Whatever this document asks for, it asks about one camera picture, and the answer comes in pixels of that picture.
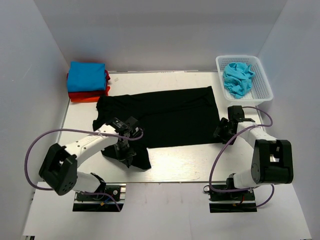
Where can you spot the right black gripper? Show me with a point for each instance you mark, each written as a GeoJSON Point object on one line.
{"type": "Point", "coordinates": [220, 130]}

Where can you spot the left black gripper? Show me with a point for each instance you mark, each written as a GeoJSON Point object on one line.
{"type": "Point", "coordinates": [123, 157]}

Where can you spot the black t shirt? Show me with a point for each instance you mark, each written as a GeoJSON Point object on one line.
{"type": "Point", "coordinates": [169, 118]}

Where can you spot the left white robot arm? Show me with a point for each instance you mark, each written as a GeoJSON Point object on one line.
{"type": "Point", "coordinates": [60, 166]}

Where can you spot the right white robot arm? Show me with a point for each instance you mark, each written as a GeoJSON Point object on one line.
{"type": "Point", "coordinates": [272, 159]}

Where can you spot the white plastic basket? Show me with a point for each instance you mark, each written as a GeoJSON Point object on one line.
{"type": "Point", "coordinates": [261, 91]}

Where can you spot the crumpled light blue t shirt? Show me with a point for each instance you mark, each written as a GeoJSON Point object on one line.
{"type": "Point", "coordinates": [237, 78]}

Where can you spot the folded orange t shirt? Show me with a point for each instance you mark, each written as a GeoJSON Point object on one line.
{"type": "Point", "coordinates": [85, 100]}

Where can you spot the folded red t shirt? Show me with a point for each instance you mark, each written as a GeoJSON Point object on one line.
{"type": "Point", "coordinates": [107, 75]}

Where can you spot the folded blue t shirt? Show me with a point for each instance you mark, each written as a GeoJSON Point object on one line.
{"type": "Point", "coordinates": [86, 77]}

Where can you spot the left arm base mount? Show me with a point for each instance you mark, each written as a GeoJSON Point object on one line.
{"type": "Point", "coordinates": [113, 202]}

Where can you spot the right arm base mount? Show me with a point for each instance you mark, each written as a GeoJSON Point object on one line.
{"type": "Point", "coordinates": [231, 202]}

